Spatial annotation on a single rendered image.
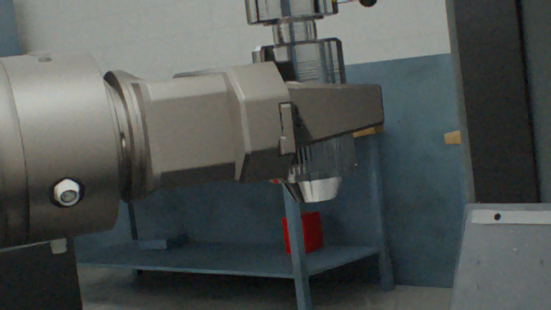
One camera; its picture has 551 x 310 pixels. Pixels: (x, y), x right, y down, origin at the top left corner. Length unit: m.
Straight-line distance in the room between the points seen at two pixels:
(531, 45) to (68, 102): 0.51
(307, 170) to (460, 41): 0.42
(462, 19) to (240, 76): 0.46
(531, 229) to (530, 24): 0.17
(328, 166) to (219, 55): 6.13
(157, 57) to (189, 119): 6.60
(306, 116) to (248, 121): 0.05
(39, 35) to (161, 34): 1.31
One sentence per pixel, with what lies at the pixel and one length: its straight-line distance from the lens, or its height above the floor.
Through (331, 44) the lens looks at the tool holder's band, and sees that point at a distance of 0.56.
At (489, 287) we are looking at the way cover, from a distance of 0.94.
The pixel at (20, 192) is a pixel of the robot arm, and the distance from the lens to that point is 0.49.
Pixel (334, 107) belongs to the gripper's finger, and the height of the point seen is 1.23.
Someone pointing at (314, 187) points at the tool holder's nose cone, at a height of 1.19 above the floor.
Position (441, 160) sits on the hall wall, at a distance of 5.70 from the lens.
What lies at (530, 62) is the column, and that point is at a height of 1.23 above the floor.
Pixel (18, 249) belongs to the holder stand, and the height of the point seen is 1.14.
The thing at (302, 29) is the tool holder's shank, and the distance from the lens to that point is 0.56.
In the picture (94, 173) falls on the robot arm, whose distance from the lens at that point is 0.50.
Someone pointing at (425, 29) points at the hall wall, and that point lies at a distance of 5.68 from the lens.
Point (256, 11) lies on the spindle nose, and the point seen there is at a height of 1.29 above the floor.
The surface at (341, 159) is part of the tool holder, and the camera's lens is 0.56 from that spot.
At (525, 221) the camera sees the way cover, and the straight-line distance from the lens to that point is 0.93.
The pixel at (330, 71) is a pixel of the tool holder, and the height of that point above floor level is 1.25.
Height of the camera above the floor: 1.26
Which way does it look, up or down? 5 degrees down
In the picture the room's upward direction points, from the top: 7 degrees counter-clockwise
